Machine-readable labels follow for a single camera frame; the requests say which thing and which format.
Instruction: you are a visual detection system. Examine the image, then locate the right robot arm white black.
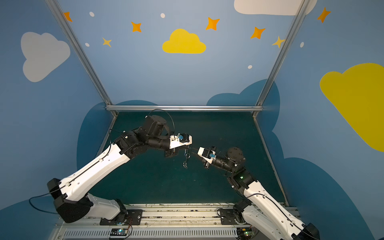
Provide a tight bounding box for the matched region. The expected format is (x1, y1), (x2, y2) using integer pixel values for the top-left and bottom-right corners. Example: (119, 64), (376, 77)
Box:
(197, 147), (320, 240)

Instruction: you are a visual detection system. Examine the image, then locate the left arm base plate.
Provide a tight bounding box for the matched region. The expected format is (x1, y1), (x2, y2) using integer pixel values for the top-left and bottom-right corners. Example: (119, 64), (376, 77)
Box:
(100, 209), (143, 226)

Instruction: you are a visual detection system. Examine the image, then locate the aluminium frame back bar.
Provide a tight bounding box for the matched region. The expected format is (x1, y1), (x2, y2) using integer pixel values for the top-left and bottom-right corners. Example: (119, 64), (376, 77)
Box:
(106, 105), (263, 112)

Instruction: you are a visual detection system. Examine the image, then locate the aluminium rail base front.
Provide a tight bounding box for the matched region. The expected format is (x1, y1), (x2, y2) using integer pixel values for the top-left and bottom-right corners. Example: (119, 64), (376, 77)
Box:
(47, 203), (310, 240)

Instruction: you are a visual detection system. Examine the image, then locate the aluminium frame left post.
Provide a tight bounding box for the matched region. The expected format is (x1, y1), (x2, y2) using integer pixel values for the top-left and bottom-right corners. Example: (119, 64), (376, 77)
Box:
(45, 0), (113, 107)

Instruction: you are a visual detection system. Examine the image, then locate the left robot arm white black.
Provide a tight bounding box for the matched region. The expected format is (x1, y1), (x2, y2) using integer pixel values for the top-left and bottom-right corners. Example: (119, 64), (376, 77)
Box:
(47, 116), (193, 225)

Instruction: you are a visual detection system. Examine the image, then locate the controller board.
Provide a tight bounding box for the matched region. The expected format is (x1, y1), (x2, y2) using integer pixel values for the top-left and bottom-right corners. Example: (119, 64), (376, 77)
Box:
(109, 228), (129, 240)
(236, 228), (256, 240)

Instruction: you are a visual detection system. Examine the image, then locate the right controller board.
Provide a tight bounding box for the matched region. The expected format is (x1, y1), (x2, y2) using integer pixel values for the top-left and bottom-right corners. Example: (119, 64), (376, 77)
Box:
(236, 228), (256, 240)

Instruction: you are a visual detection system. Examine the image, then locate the aluminium frame post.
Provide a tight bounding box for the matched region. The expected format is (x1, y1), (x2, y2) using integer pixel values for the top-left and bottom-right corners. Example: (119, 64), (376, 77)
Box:
(45, 0), (113, 107)
(252, 0), (312, 120)

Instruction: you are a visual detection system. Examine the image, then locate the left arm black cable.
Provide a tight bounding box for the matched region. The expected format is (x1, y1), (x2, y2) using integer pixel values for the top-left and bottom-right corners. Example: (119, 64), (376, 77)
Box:
(28, 191), (59, 215)

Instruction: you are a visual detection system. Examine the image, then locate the aluminium frame right post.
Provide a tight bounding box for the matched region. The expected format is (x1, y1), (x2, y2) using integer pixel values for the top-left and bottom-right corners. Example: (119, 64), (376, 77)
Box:
(252, 0), (312, 120)

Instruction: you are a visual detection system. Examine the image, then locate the metal keyring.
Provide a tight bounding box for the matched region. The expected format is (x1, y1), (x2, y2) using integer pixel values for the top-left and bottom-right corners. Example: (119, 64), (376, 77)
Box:
(183, 148), (191, 169)

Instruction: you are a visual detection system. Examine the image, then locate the left controller board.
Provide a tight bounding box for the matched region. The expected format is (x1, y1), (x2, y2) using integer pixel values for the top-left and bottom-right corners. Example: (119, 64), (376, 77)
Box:
(109, 228), (129, 240)

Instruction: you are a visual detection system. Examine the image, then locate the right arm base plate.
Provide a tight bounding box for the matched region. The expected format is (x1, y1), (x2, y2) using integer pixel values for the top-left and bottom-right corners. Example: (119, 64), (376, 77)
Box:
(217, 208), (246, 225)

